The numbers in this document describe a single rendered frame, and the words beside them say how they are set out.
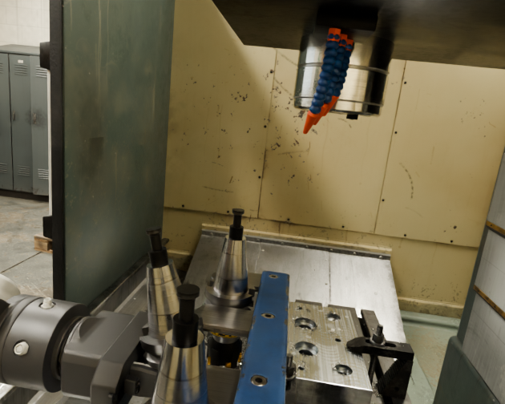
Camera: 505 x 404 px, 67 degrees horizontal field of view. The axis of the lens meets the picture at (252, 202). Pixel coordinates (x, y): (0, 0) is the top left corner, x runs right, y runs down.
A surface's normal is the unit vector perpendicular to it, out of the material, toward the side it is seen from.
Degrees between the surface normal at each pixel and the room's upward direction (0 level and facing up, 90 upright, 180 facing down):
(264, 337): 0
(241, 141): 90
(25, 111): 90
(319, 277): 24
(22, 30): 90
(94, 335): 1
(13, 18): 90
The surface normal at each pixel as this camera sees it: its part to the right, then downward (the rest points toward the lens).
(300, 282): 0.05, -0.80
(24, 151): -0.16, 0.15
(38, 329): 0.03, -0.64
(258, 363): 0.11, -0.97
